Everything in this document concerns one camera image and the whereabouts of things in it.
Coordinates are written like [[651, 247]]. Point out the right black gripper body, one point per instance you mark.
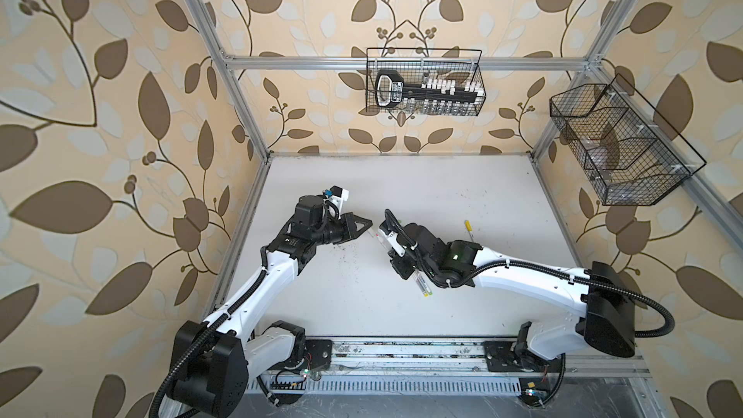
[[404, 264]]

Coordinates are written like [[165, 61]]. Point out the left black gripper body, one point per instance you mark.
[[328, 232]]

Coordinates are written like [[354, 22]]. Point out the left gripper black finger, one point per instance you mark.
[[351, 232], [356, 223]]

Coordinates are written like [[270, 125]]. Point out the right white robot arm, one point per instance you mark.
[[601, 312]]

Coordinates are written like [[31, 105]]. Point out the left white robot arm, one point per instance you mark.
[[214, 361]]

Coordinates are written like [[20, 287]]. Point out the black tool in basket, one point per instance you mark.
[[391, 89]]

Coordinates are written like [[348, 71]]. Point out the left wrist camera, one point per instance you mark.
[[318, 212]]

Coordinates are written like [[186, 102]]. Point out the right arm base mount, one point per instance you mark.
[[522, 360]]

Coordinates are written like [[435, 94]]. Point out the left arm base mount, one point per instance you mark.
[[287, 381]]

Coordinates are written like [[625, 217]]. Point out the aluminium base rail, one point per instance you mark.
[[433, 366]]

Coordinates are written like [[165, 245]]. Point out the back wall wire basket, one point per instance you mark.
[[457, 63]]

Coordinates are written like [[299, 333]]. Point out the wall wire basket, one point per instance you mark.
[[457, 63], [630, 151]]

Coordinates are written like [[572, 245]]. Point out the right wall wire basket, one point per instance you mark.
[[630, 151]]

